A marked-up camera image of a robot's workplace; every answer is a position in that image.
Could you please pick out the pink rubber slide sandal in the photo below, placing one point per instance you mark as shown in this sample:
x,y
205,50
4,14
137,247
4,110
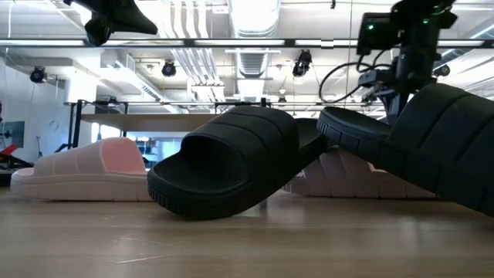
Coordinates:
x,y
77,181
347,177

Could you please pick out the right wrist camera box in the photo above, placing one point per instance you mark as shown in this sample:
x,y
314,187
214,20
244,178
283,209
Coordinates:
x,y
376,36

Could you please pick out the red band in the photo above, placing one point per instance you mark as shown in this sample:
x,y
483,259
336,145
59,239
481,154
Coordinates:
x,y
7,150

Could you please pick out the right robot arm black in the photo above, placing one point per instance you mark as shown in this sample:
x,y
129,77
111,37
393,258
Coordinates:
x,y
420,15

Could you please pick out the silver ceiling air duct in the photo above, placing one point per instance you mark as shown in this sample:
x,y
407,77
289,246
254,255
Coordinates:
x,y
252,23

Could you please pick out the long overhead light bar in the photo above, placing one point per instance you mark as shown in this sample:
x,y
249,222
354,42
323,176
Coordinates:
x,y
154,42

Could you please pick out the wooden shelf black frame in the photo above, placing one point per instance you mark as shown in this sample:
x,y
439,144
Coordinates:
x,y
154,121

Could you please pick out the dark wall picture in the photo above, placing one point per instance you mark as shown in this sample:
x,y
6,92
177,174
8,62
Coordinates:
x,y
13,134

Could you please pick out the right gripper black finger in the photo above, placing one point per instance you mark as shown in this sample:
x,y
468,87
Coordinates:
x,y
402,104
390,108

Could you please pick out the black ceiling spotlight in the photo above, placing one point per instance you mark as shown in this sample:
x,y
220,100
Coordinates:
x,y
168,69
302,65
38,75
442,71

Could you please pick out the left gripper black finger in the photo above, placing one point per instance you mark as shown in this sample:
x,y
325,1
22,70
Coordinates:
x,y
133,9
127,24

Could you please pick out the black rubber slide sandal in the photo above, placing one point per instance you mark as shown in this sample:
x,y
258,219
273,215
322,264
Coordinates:
x,y
251,162
444,135

